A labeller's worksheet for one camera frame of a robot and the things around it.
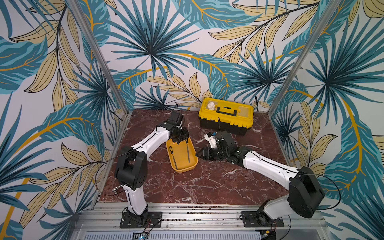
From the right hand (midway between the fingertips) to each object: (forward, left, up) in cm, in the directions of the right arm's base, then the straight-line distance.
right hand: (198, 154), depth 80 cm
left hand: (+13, +5, -3) cm, 14 cm away
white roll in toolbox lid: (+31, -10, +6) cm, 33 cm away
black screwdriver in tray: (+10, +16, -14) cm, 24 cm away
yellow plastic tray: (+6, +9, -12) cm, 16 cm away
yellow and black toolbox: (+27, -20, 0) cm, 34 cm away
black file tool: (+11, +6, -4) cm, 13 cm away
